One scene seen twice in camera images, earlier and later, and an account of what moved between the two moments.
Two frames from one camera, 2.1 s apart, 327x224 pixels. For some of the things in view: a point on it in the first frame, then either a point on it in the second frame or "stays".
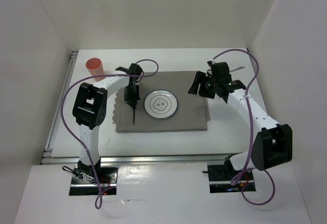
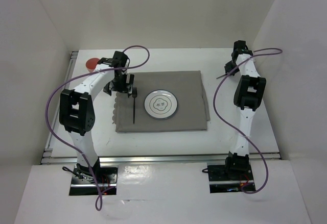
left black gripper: [132, 101] -> [125, 88]
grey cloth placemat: [192, 114] stays
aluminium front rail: [48, 159] stays
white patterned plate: [161, 104] stays
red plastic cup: [95, 66] stays
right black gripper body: [211, 83] -> [230, 66]
